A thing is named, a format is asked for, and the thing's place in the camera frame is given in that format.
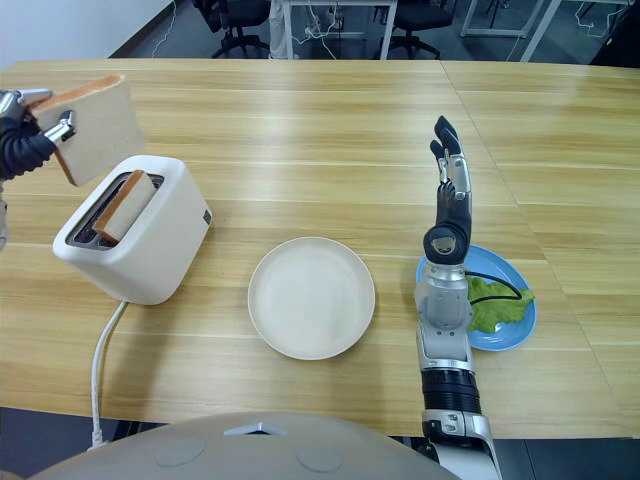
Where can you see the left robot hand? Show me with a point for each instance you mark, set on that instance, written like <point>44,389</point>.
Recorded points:
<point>22,147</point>

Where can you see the black office chair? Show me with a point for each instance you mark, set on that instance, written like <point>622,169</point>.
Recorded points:
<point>417,22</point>
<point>240,20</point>

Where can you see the cream toaster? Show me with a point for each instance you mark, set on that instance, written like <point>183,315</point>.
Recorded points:
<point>150,260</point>

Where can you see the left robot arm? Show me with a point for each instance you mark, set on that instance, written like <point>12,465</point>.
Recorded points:
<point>2,225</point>

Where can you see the green lettuce leaf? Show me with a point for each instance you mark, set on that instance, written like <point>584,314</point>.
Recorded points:
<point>492,312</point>

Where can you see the bread slice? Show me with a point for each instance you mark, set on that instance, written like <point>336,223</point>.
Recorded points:
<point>127,207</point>
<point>102,130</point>

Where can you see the blue plate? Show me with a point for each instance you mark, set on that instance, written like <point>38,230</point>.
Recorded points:
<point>495,262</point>

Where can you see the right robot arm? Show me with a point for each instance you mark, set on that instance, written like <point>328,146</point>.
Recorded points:
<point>444,300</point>

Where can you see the cream plate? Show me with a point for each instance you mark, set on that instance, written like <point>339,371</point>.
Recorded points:
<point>311,298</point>

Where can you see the robot body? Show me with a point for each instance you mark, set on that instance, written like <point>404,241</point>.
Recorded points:
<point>240,457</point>

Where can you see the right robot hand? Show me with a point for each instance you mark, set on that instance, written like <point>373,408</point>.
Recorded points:
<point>456,207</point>

